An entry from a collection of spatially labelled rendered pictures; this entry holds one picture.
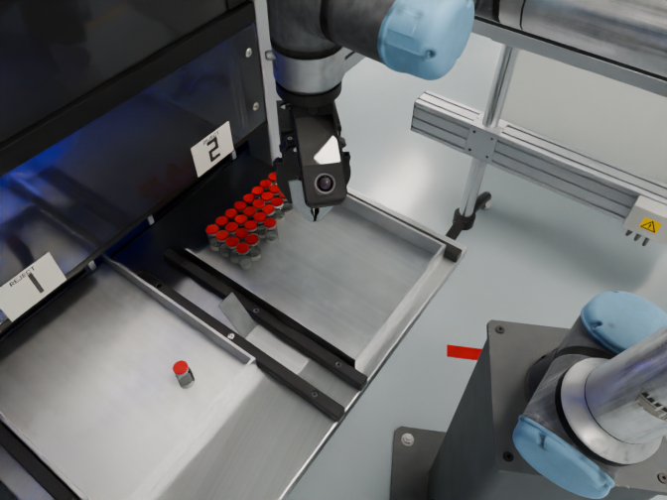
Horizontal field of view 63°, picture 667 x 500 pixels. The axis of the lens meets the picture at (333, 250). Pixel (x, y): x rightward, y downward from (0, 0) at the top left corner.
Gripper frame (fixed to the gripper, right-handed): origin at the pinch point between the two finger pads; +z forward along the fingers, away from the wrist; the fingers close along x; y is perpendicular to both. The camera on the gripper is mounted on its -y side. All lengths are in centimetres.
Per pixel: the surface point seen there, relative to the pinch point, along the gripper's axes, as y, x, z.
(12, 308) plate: -4.5, 40.0, 6.1
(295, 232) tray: 14.1, 2.0, 18.8
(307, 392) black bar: -16.6, 3.5, 16.7
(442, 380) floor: 21, -42, 107
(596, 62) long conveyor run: 59, -76, 20
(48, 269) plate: -0.1, 35.6, 4.4
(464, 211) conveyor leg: 77, -63, 90
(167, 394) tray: -13.2, 22.9, 18.7
